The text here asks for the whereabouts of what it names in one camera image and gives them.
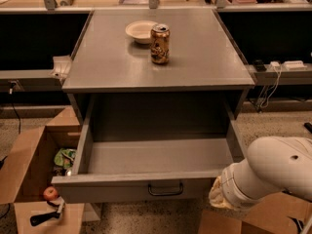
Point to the grey top drawer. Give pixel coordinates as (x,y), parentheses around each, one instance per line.
(128,141)

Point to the cardboard box bottom right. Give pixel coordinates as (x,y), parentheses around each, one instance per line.
(276,214)

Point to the black handled tool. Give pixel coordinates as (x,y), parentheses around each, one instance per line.
(57,204)

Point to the black drawer handle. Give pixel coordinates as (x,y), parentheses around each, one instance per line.
(165,191)

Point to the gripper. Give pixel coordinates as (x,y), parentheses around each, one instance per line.
(228,183)

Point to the open cardboard box left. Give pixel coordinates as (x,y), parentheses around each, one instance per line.
(28,171)

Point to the white paper bowl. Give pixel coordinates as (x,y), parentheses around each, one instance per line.
(140,30)

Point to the green chip bag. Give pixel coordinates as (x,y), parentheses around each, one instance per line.
(65,158)

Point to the grey metal cabinet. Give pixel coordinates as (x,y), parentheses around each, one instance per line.
(196,56)

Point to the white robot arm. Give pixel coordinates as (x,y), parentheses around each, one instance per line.
(272,164)

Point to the gold drink can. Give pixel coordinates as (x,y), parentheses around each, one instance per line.
(159,47)

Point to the red apple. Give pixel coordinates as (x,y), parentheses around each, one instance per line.
(50,193)

